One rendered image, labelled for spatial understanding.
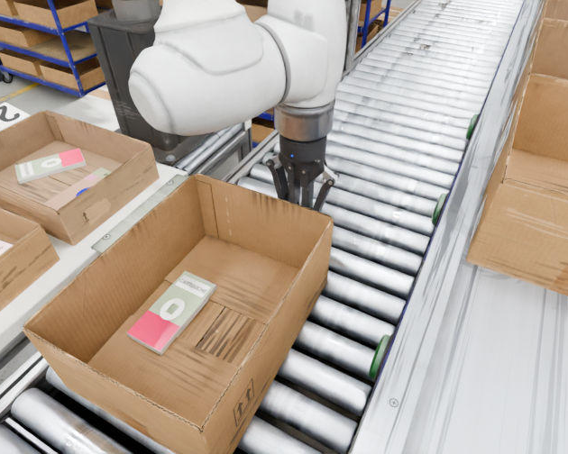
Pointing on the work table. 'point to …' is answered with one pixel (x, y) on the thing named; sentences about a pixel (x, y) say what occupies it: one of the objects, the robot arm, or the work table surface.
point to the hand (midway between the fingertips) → (299, 224)
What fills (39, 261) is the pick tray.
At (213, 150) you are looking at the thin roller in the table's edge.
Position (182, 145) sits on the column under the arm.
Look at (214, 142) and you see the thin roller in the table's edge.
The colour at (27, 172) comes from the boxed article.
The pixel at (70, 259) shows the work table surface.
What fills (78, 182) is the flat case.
